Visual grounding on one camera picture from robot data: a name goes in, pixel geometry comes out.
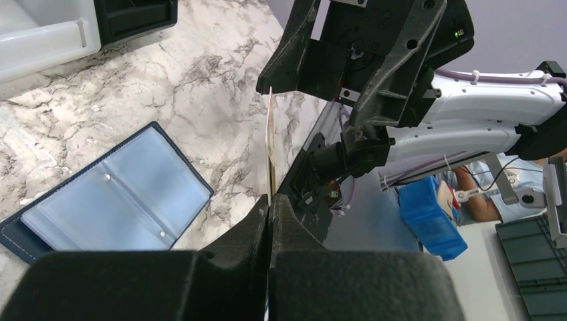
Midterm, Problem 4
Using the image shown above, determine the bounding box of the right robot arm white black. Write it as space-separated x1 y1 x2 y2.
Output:
256 1 566 181

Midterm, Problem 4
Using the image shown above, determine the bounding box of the white middle sorting bin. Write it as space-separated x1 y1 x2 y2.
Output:
1 0 102 83

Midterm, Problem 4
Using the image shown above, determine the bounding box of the person in blue shirt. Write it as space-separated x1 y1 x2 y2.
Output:
437 154 544 226

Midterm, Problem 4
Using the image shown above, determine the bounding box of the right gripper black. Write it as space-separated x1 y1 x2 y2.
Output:
256 1 474 177

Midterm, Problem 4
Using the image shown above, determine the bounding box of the dark green crate background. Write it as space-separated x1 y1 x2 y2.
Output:
495 215 566 320

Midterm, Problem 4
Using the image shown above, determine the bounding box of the blue card holder wallet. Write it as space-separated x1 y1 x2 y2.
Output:
1 122 215 264

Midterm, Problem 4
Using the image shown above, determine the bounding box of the grey equipment stand background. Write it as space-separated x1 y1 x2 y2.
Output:
451 152 567 250

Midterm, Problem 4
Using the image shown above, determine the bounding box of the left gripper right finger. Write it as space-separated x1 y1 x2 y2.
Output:
268 194 465 320

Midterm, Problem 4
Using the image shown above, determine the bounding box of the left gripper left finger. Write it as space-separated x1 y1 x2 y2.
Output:
1 195 269 320

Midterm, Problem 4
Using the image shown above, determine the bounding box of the gold credit card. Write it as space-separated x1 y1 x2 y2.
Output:
265 87 277 206

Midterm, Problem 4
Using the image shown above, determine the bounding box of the blue plastic bin background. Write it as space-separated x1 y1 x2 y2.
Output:
399 177 468 261

